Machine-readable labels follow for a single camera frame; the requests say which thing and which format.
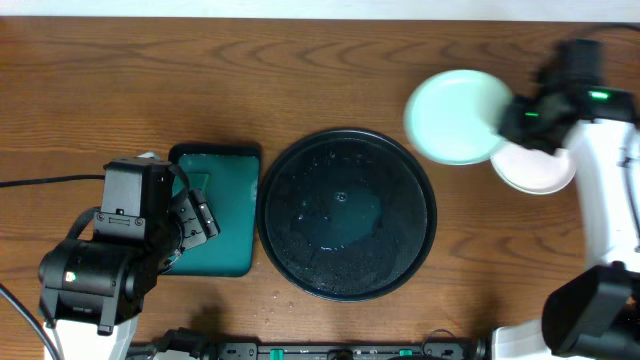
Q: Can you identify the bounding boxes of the black rectangular water tray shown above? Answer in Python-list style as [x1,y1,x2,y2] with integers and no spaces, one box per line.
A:
[164,144,261,277]

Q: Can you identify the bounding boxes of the green yellow sponge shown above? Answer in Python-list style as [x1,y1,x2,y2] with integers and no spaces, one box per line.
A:
[172,173,210,196]

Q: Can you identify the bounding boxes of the mint green plate front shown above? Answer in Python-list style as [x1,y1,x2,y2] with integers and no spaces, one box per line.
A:
[404,69,513,166]

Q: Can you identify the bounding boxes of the round black serving tray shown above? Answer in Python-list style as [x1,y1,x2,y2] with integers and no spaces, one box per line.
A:
[256,128,437,302]

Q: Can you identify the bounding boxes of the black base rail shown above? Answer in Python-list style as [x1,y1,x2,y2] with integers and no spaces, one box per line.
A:
[125,328,491,360]

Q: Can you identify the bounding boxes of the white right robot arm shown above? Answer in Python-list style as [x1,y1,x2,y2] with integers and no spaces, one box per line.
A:
[490,88,639,359]

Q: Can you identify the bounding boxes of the white pink plate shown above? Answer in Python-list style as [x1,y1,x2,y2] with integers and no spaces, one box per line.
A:
[490,143,576,195]

